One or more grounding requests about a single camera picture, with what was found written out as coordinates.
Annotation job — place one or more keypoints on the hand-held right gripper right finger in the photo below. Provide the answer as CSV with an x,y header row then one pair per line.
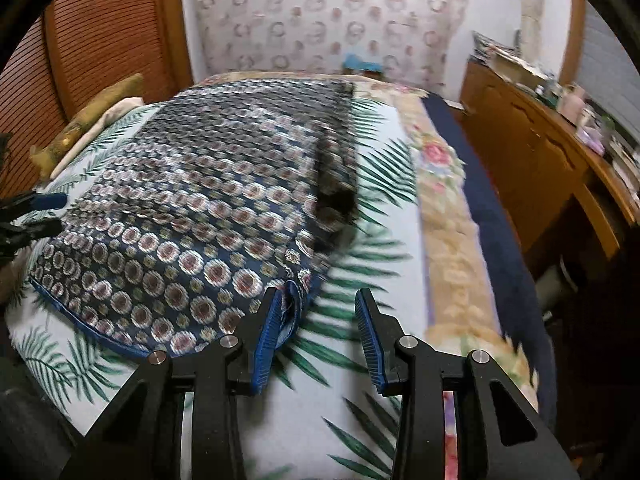
x,y
371,345

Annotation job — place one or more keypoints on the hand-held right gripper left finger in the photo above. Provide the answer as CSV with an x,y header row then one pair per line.
x,y
267,345

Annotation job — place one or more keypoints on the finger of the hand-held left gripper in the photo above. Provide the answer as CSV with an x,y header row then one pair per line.
x,y
47,201
40,230

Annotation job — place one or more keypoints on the blue medallion print garment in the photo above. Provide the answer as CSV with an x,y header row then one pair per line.
x,y
200,200

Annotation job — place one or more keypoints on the green leaf print bedsheet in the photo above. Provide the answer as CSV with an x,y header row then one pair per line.
x,y
350,410

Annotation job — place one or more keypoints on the yellow patterned pillow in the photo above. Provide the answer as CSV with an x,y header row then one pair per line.
x,y
85,122

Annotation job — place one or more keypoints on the cream pillow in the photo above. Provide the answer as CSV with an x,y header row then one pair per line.
x,y
112,116

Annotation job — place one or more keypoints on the navy blue blanket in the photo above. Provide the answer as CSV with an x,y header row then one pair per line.
x,y
500,230

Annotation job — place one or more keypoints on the brown wooden wardrobe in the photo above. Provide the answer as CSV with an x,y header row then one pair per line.
x,y
100,35

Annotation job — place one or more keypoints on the wooden cabinet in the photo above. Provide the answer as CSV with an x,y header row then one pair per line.
x,y
530,150

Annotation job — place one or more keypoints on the teal cloth item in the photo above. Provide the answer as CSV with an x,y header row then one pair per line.
x,y
362,63

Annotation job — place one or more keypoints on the cardboard box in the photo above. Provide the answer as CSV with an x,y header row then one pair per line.
x,y
517,69

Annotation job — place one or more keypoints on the pale pink mug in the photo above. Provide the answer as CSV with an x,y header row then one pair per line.
x,y
571,102

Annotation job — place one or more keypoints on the pile of printed papers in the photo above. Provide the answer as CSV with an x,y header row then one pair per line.
x,y
486,42

